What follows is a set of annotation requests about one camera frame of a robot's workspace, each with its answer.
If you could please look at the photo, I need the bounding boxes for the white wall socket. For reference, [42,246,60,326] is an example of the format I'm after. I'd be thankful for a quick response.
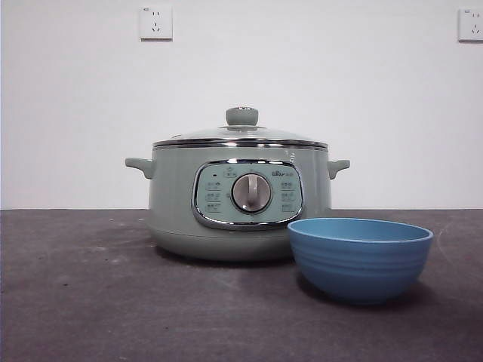
[457,8,483,42]
[138,5,174,41]

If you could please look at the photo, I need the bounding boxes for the glass lid with green knob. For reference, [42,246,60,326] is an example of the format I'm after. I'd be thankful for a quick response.
[152,106,328,150]

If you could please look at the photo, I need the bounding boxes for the pale green electric steamer pot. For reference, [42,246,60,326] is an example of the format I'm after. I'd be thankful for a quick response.
[125,141,351,262]

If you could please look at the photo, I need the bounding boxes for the blue ribbed bowl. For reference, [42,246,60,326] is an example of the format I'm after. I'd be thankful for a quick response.
[287,217,435,306]

